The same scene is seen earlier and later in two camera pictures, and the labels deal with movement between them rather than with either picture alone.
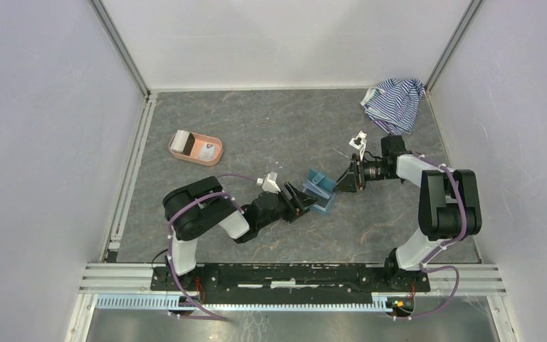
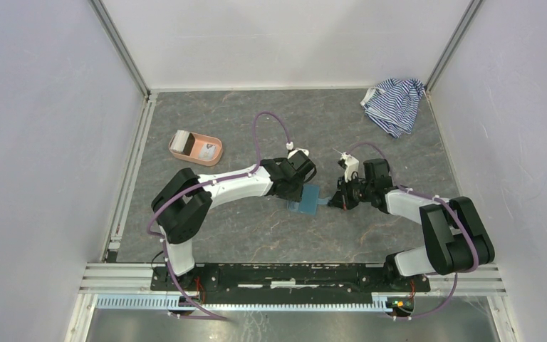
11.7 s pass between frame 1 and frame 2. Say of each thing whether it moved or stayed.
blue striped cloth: stayed
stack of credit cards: stayed
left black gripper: moved
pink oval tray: stayed
